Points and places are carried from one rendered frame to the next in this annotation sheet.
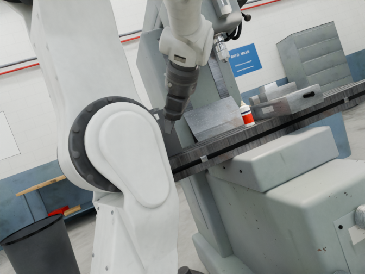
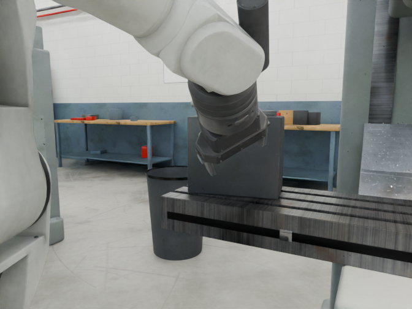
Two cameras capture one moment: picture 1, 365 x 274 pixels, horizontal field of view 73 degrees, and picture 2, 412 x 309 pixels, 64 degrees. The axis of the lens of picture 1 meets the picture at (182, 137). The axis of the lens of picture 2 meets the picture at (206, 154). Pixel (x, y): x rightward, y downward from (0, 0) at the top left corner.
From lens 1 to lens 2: 47 cm
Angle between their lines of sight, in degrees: 41
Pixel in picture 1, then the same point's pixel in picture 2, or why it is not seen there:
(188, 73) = (208, 99)
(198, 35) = (159, 40)
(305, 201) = not seen: outside the picture
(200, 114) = (398, 138)
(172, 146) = (262, 184)
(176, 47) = not seen: hidden behind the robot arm
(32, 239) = (166, 184)
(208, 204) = not seen: hidden behind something
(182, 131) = (350, 153)
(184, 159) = (252, 217)
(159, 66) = (359, 26)
